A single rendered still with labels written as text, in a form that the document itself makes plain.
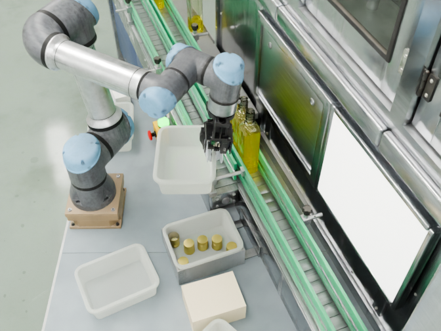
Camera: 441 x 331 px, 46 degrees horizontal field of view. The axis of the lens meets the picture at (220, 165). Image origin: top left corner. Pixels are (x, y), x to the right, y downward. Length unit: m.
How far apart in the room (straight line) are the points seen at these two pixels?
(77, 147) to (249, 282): 0.67
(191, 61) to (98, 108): 0.46
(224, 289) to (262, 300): 0.14
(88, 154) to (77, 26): 0.39
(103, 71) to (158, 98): 0.17
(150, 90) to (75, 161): 0.50
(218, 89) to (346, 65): 0.32
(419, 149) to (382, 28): 0.27
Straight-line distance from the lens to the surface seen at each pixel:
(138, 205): 1.87
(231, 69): 1.24
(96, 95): 1.62
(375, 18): 1.24
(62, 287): 1.74
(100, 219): 1.79
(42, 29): 1.41
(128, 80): 1.25
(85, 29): 1.50
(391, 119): 1.22
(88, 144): 1.65
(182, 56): 1.29
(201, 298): 1.57
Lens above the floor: 2.21
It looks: 48 degrees down
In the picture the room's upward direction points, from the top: straight up
